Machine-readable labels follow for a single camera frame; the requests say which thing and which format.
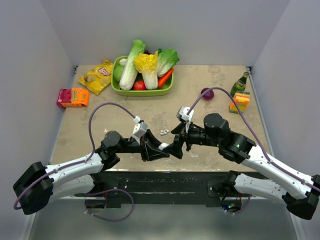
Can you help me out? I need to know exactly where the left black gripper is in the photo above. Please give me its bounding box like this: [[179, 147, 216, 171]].
[[114, 129, 170, 162]]

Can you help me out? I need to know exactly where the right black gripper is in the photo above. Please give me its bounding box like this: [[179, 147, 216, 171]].
[[163, 119, 221, 159]]

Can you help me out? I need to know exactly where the white gold-rimmed charging case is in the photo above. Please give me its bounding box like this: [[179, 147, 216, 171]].
[[158, 143, 169, 151]]

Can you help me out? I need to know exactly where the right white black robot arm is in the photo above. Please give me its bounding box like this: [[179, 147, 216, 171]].
[[159, 113, 320, 220]]

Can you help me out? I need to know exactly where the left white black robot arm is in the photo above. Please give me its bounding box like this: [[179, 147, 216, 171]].
[[13, 130, 170, 215]]

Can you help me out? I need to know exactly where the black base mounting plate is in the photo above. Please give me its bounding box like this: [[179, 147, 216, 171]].
[[83, 171, 247, 212]]

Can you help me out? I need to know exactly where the purple red onion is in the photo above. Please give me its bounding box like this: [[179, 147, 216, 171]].
[[200, 87, 215, 101]]

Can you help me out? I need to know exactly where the orange carrot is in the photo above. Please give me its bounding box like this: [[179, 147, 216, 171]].
[[158, 68, 174, 89]]

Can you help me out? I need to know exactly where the red tomato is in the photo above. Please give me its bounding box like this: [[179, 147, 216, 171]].
[[132, 80, 147, 91]]

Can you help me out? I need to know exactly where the green plastic basket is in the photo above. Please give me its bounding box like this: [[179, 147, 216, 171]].
[[110, 55, 175, 97]]

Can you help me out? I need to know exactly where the tall napa cabbage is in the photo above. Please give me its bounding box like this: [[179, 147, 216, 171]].
[[119, 39, 146, 91]]

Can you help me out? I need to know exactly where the orange sponge pack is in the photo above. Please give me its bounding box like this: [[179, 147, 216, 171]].
[[229, 91, 250, 114]]

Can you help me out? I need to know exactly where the green leaf lettuce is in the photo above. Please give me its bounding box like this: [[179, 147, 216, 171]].
[[156, 48, 180, 78]]

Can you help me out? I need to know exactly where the yellow napa cabbage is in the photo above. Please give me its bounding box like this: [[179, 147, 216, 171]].
[[134, 51, 158, 90]]

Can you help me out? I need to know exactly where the round green cabbage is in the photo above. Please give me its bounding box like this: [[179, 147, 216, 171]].
[[112, 64, 124, 83]]

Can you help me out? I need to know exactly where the green Perrier bottle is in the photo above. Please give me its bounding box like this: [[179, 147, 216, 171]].
[[230, 71, 250, 97]]

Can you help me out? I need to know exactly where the yellow Lays chips bag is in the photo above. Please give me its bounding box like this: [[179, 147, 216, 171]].
[[78, 58, 114, 96]]

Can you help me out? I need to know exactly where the pink orange snack box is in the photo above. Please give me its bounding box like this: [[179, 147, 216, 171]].
[[56, 88, 90, 108]]

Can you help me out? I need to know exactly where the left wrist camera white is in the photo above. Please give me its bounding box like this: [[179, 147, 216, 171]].
[[132, 116, 148, 144]]

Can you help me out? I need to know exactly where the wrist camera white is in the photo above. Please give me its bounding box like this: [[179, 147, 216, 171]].
[[176, 106, 195, 133], [132, 116, 148, 144]]

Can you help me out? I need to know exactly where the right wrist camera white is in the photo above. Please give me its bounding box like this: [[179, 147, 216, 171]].
[[176, 106, 195, 133]]

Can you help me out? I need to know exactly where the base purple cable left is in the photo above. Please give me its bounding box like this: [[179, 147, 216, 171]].
[[84, 188, 135, 222]]

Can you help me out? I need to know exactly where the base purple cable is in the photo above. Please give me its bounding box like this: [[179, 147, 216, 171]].
[[84, 188, 135, 222], [223, 195, 252, 215]]

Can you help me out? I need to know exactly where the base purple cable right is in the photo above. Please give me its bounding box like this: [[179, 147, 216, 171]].
[[223, 195, 252, 215]]

